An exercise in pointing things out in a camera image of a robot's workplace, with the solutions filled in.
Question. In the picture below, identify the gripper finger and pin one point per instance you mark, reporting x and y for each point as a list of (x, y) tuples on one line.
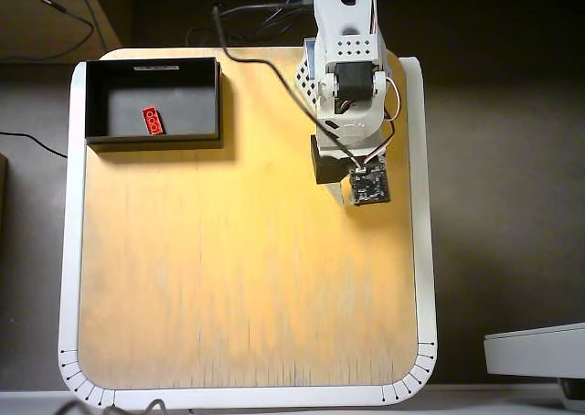
[(340, 192)]

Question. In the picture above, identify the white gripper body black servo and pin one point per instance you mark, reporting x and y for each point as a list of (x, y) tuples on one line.
[(327, 165)]

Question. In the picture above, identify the red lego block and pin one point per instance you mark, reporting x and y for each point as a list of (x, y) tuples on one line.
[(154, 121)]

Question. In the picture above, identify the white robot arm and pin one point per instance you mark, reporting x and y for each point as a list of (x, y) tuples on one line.
[(347, 22)]

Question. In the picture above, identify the black rectangular bin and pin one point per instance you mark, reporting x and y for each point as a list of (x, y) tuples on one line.
[(183, 109)]

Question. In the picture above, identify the brown wooden desk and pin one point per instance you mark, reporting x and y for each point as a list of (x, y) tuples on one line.
[(27, 31)]

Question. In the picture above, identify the black wrist camera circuit board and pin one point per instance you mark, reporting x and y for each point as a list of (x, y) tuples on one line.
[(370, 186)]

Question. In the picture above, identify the white table edge frame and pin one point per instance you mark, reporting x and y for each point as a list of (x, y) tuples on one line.
[(73, 250)]

